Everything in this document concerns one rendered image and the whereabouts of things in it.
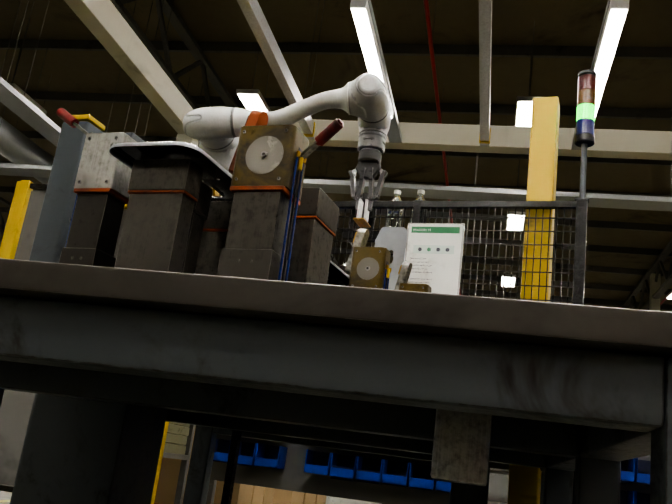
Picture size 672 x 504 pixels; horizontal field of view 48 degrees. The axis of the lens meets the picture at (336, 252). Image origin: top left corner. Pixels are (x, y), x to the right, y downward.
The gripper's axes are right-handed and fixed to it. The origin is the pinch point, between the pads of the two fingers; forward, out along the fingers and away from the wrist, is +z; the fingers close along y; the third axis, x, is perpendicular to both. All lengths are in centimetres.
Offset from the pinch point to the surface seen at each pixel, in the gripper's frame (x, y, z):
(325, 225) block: -79, 19, 32
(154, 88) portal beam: 259, -280, -199
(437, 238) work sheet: 58, 12, -10
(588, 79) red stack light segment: 55, 65, -74
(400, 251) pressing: 30.0, 5.3, 3.9
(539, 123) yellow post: 61, 47, -59
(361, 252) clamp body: -40, 15, 26
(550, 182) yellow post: 60, 52, -35
